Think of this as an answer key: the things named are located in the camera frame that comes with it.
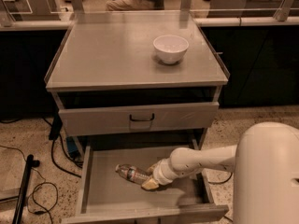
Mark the black drawer handle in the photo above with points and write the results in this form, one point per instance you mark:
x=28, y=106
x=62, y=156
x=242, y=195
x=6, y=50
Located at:
x=142, y=119

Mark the grey top drawer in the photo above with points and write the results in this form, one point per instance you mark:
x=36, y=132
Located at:
x=106, y=120

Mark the white counter rail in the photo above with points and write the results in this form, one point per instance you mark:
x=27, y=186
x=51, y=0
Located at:
x=202, y=22

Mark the black pole on floor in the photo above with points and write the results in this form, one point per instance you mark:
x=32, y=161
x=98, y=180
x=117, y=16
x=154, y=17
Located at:
x=30, y=163

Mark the grey open middle drawer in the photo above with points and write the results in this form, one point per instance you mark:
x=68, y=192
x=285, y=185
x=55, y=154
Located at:
x=107, y=198

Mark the grey metal drawer cabinet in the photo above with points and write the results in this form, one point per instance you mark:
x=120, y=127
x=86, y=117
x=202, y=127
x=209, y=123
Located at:
x=108, y=60

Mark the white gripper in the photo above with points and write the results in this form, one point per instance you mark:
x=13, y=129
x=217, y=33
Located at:
x=161, y=173

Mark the white ceramic bowl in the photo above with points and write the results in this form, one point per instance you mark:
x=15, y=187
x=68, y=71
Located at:
x=170, y=48

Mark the clear plastic water bottle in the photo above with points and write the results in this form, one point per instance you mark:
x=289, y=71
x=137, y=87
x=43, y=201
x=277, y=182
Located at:
x=132, y=173

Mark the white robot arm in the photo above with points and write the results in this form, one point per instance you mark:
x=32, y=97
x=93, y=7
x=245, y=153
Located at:
x=265, y=165

